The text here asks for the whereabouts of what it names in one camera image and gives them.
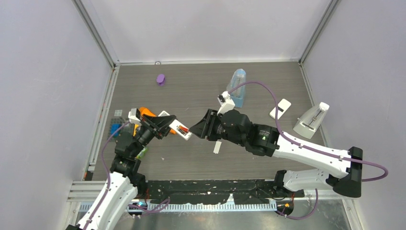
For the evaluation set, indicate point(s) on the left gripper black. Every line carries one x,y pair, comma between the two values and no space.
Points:
160,128

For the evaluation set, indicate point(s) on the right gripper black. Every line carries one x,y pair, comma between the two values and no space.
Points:
205,127

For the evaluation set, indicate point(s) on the white remote control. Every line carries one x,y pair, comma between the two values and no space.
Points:
175,125

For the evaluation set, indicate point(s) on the white battery cover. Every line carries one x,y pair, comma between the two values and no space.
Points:
217,147

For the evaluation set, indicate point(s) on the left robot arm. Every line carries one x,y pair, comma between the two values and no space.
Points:
123,179

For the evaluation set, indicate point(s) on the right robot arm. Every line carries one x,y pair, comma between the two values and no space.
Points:
339,170

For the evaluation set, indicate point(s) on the small white remote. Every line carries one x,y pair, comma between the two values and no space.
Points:
282,106

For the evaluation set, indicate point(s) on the yellow tape measure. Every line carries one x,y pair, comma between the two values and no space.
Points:
136,128

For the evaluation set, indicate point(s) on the green owl toy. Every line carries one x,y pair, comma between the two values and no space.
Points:
141,154

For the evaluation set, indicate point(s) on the purple cap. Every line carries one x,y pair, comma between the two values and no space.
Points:
161,79

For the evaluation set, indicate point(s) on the blue lego brick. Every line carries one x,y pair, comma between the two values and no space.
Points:
113,130

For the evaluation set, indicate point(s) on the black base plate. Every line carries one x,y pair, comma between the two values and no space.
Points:
212,192

